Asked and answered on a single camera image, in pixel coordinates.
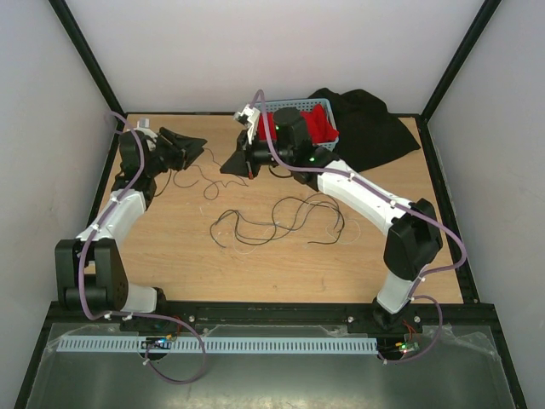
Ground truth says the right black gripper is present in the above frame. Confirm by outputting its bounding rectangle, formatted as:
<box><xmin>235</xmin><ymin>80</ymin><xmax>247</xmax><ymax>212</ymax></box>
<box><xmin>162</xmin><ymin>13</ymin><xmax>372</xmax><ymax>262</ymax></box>
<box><xmin>221</xmin><ymin>127</ymin><xmax>293</xmax><ymax>180</ymax></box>

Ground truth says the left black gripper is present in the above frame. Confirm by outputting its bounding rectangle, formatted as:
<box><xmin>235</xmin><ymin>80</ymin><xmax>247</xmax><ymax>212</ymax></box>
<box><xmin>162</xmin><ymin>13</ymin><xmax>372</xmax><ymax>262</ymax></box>
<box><xmin>145</xmin><ymin>127</ymin><xmax>206</xmax><ymax>176</ymax></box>

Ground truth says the grey wire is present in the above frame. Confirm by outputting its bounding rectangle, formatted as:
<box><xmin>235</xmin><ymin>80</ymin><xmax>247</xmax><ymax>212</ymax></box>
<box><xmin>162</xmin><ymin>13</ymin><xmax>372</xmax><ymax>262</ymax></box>
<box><xmin>209</xmin><ymin>196</ymin><xmax>341</xmax><ymax>249</ymax></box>

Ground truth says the black wire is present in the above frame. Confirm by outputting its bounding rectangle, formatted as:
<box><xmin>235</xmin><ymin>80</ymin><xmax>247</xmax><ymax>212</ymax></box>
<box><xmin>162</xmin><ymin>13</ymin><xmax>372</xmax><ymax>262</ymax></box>
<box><xmin>209</xmin><ymin>193</ymin><xmax>347</xmax><ymax>249</ymax></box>

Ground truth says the white thin wire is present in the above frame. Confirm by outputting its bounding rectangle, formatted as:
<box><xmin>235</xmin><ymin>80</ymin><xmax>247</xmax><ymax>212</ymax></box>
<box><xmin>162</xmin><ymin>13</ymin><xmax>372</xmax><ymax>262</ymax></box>
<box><xmin>212</xmin><ymin>199</ymin><xmax>363</xmax><ymax>255</ymax></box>

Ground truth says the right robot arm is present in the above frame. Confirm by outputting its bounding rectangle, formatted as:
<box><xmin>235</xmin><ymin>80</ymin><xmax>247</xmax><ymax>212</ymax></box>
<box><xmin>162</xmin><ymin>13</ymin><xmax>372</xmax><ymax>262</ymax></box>
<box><xmin>221</xmin><ymin>106</ymin><xmax>443</xmax><ymax>331</ymax></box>

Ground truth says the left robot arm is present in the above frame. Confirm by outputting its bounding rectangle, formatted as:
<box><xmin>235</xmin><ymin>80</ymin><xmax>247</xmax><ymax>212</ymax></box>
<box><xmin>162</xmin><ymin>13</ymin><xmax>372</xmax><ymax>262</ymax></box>
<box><xmin>54</xmin><ymin>126</ymin><xmax>207</xmax><ymax>331</ymax></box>

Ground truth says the blue perforated plastic basket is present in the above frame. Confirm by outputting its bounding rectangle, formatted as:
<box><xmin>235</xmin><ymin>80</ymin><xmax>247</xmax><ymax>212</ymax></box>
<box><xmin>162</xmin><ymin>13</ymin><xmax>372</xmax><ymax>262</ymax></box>
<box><xmin>234</xmin><ymin>98</ymin><xmax>339</xmax><ymax>151</ymax></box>

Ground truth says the red cloth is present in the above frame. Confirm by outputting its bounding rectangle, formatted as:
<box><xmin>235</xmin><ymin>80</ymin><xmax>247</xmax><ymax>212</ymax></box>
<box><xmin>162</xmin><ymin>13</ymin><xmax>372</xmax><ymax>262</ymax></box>
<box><xmin>257</xmin><ymin>105</ymin><xmax>339</xmax><ymax>145</ymax></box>

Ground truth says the black cloth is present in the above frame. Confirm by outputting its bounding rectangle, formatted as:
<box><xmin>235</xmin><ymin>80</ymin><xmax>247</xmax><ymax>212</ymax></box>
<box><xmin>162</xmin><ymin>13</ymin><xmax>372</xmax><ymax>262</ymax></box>
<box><xmin>310</xmin><ymin>88</ymin><xmax>420</xmax><ymax>172</ymax></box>

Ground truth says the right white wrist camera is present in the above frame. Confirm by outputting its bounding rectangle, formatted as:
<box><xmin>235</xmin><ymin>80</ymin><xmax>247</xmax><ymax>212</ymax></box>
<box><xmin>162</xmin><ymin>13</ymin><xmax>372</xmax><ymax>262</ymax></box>
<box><xmin>233</xmin><ymin>104</ymin><xmax>261</xmax><ymax>145</ymax></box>

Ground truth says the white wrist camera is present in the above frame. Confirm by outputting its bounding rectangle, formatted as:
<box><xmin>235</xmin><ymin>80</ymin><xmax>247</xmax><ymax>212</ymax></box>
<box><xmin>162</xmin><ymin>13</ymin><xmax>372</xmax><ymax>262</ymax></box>
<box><xmin>233</xmin><ymin>104</ymin><xmax>261</xmax><ymax>145</ymax></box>
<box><xmin>135</xmin><ymin>118</ymin><xmax>157</xmax><ymax>141</ymax></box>

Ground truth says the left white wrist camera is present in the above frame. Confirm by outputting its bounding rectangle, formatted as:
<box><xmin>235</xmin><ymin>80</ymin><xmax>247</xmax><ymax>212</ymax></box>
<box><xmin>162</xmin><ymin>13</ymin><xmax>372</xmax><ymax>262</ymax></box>
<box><xmin>135</xmin><ymin>118</ymin><xmax>157</xmax><ymax>141</ymax></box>

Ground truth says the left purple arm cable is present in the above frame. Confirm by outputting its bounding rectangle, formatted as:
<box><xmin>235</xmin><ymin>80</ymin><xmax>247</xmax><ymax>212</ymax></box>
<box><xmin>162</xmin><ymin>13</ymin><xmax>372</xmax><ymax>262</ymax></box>
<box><xmin>78</xmin><ymin>111</ymin><xmax>208</xmax><ymax>386</ymax></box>

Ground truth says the grey slotted cable duct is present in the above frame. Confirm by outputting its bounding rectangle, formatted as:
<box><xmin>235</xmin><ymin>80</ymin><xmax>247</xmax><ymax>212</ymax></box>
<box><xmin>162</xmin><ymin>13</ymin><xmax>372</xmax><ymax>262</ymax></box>
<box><xmin>55</xmin><ymin>336</ymin><xmax>377</xmax><ymax>355</ymax></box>

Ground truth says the black metal frame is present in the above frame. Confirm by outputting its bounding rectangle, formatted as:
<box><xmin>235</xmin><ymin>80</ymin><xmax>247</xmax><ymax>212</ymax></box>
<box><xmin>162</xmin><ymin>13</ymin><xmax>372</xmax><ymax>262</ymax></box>
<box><xmin>15</xmin><ymin>1</ymin><xmax>526</xmax><ymax>408</ymax></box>

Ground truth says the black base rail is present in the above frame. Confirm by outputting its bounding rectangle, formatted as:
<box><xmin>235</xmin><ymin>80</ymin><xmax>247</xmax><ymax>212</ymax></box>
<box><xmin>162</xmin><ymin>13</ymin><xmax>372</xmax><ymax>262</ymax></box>
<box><xmin>44</xmin><ymin>302</ymin><xmax>500</xmax><ymax>336</ymax></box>

